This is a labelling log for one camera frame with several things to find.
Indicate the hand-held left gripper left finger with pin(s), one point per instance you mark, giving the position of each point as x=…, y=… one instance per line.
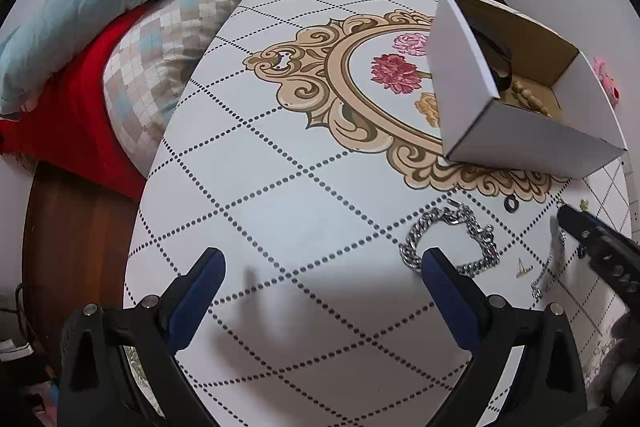
x=200, y=297

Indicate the small gold earring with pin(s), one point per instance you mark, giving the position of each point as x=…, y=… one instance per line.
x=522, y=269

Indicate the checkered quilt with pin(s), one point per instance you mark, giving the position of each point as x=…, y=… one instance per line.
x=165, y=52

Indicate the red blanket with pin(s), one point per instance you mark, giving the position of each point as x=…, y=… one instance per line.
x=65, y=117

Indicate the pink plush toy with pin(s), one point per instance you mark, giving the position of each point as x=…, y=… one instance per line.
x=607, y=79

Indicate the person's right hand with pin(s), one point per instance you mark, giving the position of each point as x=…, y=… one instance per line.
x=625, y=357

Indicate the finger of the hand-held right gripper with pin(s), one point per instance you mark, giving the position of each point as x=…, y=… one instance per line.
x=607, y=247

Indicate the white cardboard box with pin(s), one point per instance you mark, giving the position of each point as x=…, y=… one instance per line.
x=475, y=107

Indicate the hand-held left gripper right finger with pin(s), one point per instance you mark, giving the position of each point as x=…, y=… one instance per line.
x=445, y=299

